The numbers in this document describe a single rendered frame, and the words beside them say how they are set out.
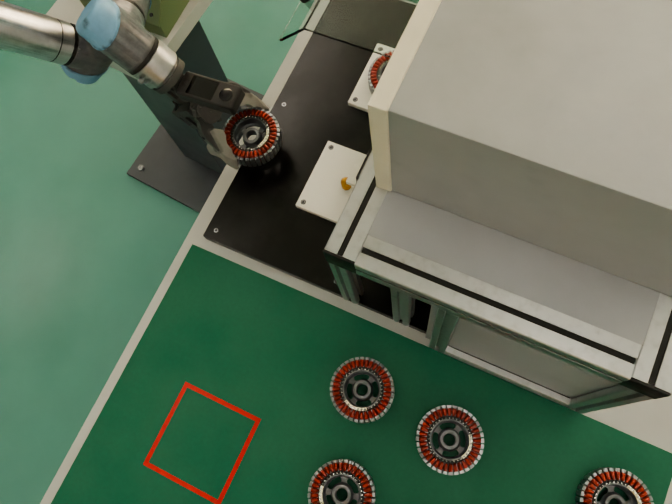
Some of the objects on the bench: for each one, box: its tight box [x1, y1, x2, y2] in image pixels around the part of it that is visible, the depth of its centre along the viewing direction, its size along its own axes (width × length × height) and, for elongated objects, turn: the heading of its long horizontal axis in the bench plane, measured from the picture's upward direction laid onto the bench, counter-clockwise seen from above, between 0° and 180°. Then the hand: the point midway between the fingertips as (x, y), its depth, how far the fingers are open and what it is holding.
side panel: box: [429, 308, 653, 414], centre depth 92 cm, size 28×3×32 cm, turn 67°
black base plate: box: [203, 33, 431, 334], centre depth 123 cm, size 47×64×2 cm
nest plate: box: [348, 53, 380, 112], centre depth 124 cm, size 15×15×1 cm
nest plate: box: [296, 141, 366, 224], centre depth 119 cm, size 15×15×1 cm
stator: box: [330, 357, 395, 423], centre depth 107 cm, size 11×11×4 cm
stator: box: [416, 405, 484, 475], centre depth 103 cm, size 11×11×4 cm
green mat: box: [51, 244, 672, 504], centre depth 104 cm, size 94×61×1 cm, turn 67°
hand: (254, 138), depth 117 cm, fingers closed on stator, 13 cm apart
